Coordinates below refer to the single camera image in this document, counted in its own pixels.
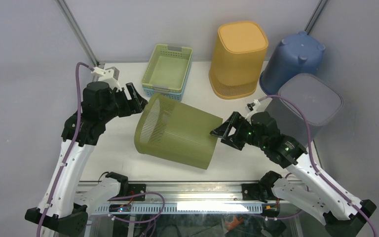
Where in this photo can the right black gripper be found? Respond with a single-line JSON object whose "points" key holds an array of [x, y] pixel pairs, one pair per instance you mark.
{"points": [[235, 121]]}

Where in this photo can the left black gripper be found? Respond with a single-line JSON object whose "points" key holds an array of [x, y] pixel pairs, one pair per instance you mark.
{"points": [[135, 105]]}

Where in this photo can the light blue crate underneath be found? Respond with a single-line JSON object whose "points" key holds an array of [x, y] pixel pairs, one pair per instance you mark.
{"points": [[172, 95]]}

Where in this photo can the olive green mesh basket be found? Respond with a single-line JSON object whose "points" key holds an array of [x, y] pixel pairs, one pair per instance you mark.
{"points": [[177, 132]]}

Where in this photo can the light green shallow crate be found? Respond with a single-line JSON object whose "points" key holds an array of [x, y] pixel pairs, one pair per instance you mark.
{"points": [[167, 68]]}

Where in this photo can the grey mesh basket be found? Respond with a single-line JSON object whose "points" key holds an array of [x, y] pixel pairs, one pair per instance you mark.
{"points": [[316, 100]]}

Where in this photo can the orange mesh basket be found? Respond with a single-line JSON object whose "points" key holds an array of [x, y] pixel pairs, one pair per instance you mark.
{"points": [[237, 60]]}

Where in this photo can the blue plastic bucket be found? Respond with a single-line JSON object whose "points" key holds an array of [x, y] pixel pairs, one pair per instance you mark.
{"points": [[295, 54]]}

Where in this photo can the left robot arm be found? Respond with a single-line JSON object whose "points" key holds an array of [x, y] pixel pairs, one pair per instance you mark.
{"points": [[60, 210]]}

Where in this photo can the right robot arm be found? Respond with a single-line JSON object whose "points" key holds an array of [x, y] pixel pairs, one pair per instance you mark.
{"points": [[339, 211]]}

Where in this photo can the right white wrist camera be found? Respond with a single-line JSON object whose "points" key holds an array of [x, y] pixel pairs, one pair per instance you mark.
{"points": [[252, 108]]}

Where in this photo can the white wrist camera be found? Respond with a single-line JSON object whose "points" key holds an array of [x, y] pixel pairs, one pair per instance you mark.
{"points": [[252, 108], [109, 76]]}

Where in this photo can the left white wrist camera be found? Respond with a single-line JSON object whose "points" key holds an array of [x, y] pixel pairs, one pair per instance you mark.
{"points": [[109, 76]]}

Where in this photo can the aluminium mounting rail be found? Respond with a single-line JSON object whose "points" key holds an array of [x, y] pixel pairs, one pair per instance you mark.
{"points": [[193, 191]]}

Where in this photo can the white slotted cable duct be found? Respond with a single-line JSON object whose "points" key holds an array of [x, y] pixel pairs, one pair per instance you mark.
{"points": [[182, 207]]}

